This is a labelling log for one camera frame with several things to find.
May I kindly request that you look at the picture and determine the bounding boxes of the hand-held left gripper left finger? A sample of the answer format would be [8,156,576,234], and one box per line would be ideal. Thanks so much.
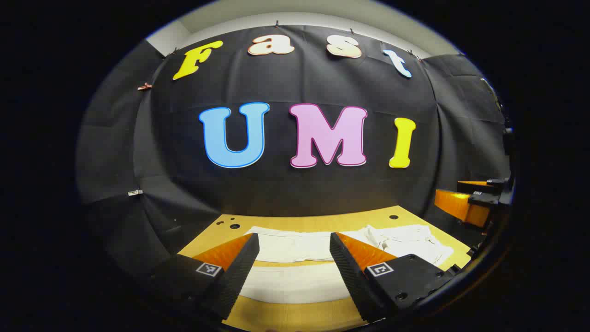
[150,233,260,321]

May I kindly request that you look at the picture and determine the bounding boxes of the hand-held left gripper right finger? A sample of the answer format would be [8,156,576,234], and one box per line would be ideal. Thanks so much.
[329,232,461,323]

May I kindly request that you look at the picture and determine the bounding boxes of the white jeans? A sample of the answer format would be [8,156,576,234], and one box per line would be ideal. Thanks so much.
[239,225,454,305]

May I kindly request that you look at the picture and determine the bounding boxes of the black backdrop cloth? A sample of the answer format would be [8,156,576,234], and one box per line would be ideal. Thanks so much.
[76,25,514,283]

